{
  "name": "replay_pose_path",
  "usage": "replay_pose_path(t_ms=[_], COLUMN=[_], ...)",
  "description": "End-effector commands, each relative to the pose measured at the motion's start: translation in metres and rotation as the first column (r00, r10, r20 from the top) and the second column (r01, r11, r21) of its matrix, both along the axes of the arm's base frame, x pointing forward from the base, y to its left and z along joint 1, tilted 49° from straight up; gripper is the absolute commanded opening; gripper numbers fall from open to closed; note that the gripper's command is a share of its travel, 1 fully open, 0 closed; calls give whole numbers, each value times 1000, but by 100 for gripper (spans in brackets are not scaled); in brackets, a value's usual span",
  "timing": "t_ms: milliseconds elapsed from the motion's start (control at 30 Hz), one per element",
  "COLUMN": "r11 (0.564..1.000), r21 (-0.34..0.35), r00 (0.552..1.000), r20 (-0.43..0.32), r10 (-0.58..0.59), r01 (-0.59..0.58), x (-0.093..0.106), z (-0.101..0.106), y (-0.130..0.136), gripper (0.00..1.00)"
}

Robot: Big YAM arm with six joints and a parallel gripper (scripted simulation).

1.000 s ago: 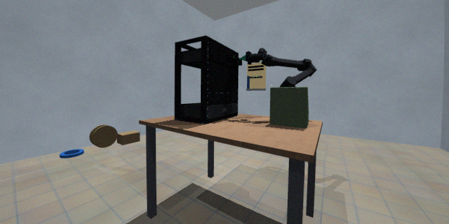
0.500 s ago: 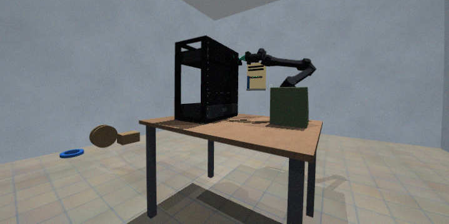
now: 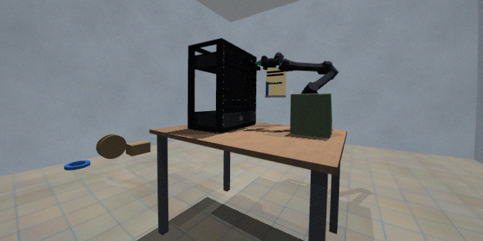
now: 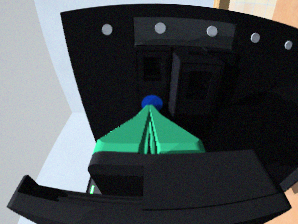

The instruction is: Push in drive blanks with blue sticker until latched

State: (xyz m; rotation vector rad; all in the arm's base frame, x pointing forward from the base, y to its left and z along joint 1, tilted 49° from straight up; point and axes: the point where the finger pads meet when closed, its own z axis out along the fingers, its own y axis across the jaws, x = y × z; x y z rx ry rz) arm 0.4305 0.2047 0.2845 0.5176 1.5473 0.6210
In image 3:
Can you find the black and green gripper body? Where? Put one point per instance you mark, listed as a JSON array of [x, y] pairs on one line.
[[266, 62]]

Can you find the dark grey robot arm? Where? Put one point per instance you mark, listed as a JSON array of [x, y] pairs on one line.
[[326, 68]]

